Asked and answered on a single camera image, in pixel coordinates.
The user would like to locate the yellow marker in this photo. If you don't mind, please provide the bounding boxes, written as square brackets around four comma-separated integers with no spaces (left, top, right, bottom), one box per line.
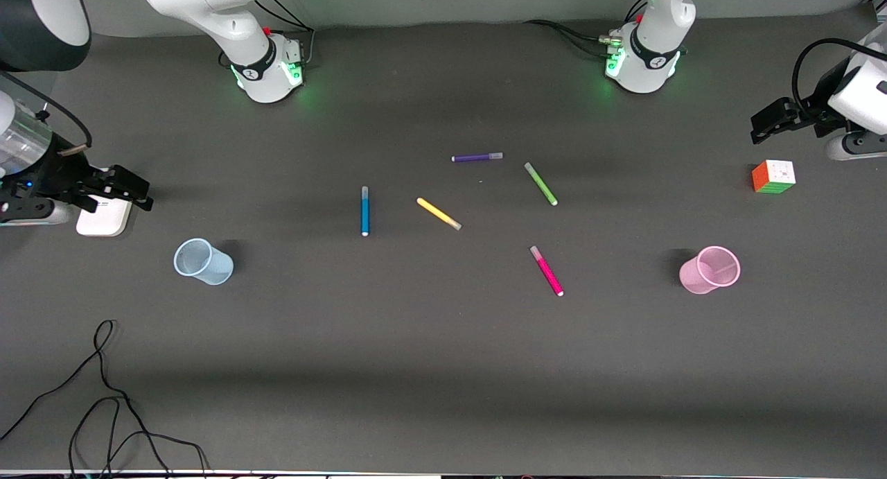
[416,197,462,232]

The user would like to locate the black arm base cables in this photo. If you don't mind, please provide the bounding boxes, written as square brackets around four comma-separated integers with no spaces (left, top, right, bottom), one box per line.
[523,0,649,58]
[218,0,317,69]

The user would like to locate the pink marker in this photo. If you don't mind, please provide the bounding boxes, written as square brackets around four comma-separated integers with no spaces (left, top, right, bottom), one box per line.
[529,245,565,297]

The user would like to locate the translucent pink plastic cup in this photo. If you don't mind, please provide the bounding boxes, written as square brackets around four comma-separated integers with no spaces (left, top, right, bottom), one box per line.
[678,245,741,295]

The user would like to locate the colourful puzzle cube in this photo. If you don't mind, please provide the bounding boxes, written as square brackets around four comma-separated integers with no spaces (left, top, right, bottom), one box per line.
[752,159,796,195]

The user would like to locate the white rounded flat device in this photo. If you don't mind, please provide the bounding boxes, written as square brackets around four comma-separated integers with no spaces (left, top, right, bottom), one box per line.
[76,168,133,238]

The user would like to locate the green marker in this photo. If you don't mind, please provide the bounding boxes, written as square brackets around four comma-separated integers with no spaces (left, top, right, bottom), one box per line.
[524,162,559,207]

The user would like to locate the loose black table cable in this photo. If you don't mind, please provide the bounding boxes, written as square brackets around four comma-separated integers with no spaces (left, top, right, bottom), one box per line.
[0,319,209,478]

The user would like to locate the black right arm base cables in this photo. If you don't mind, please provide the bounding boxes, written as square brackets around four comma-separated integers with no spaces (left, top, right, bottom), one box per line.
[218,0,317,69]

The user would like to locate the translucent blue plastic cup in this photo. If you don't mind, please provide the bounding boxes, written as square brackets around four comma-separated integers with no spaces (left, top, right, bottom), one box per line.
[173,238,235,286]

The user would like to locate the black left arm base cables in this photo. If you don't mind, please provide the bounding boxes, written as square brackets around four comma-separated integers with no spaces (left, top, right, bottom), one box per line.
[523,0,649,58]

